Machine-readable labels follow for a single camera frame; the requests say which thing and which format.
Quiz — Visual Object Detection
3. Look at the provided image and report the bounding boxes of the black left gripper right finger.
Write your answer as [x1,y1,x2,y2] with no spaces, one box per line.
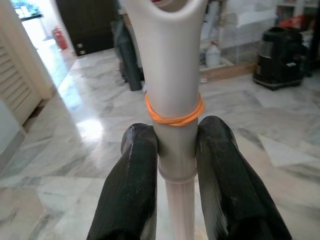
[196,115,292,240]

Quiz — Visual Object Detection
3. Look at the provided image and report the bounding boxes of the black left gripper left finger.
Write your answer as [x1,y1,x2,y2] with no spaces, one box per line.
[86,122,159,240]

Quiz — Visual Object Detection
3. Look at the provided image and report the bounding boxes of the broom with white grip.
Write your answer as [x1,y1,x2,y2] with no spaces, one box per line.
[124,0,208,240]

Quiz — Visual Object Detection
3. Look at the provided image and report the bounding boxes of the black round floor appliance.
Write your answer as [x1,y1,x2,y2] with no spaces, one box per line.
[252,26,313,91]

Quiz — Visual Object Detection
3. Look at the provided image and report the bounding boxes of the orange rubber band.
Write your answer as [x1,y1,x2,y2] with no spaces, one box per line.
[144,92,206,127]

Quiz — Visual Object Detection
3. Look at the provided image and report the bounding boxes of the white plastic bottle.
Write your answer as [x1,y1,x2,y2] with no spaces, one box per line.
[205,41,222,68]

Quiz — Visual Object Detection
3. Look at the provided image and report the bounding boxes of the cream louvered door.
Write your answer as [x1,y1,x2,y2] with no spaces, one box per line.
[0,37,42,126]

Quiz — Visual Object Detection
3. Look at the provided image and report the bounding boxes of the red fire extinguisher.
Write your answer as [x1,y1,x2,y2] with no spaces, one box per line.
[52,26,69,51]

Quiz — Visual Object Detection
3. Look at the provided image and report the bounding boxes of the dark wooden cabinet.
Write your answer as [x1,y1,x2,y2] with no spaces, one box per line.
[55,0,121,57]

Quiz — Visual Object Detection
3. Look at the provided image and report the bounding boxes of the white shelf with items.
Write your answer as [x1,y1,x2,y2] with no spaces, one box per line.
[274,0,320,30]

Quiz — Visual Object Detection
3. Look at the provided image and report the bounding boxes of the white wire cage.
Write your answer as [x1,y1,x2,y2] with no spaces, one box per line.
[199,0,278,81]

